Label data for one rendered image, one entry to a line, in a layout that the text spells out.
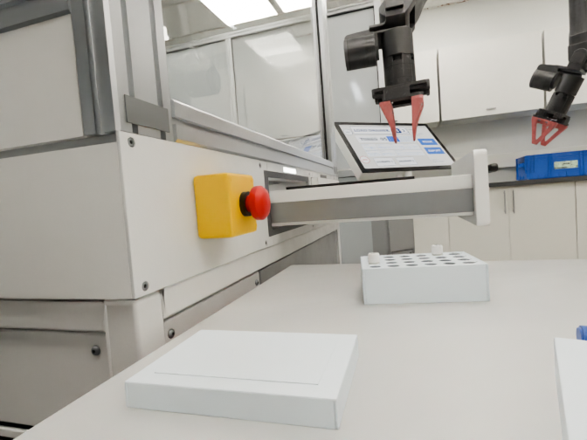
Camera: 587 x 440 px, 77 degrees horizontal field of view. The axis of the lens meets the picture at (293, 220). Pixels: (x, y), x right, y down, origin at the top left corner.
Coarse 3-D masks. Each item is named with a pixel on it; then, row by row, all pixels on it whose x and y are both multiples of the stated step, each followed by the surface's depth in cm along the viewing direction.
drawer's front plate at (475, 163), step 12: (468, 156) 57; (480, 156) 52; (456, 168) 72; (468, 168) 58; (480, 168) 52; (480, 180) 53; (480, 192) 53; (480, 204) 53; (468, 216) 60; (480, 216) 53
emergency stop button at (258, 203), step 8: (256, 192) 41; (264, 192) 42; (248, 200) 42; (256, 200) 41; (264, 200) 42; (248, 208) 42; (256, 208) 41; (264, 208) 42; (256, 216) 42; (264, 216) 42
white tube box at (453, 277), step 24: (384, 264) 41; (408, 264) 40; (432, 264) 39; (456, 264) 38; (480, 264) 37; (384, 288) 38; (408, 288) 38; (432, 288) 38; (456, 288) 37; (480, 288) 37
